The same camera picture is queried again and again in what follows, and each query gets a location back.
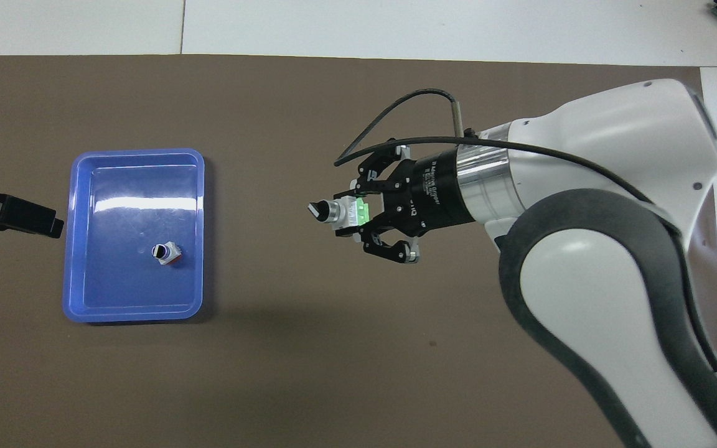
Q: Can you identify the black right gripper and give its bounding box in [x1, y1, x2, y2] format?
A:
[350, 145, 477, 265]

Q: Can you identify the white green selector switch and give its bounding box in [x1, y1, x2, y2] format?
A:
[307, 196, 372, 237]

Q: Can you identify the blue plastic tray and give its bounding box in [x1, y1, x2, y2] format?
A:
[62, 148, 205, 324]

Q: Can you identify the brown table mat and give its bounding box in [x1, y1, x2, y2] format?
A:
[0, 54, 717, 448]

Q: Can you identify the white red selector switch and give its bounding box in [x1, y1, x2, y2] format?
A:
[151, 241, 183, 267]

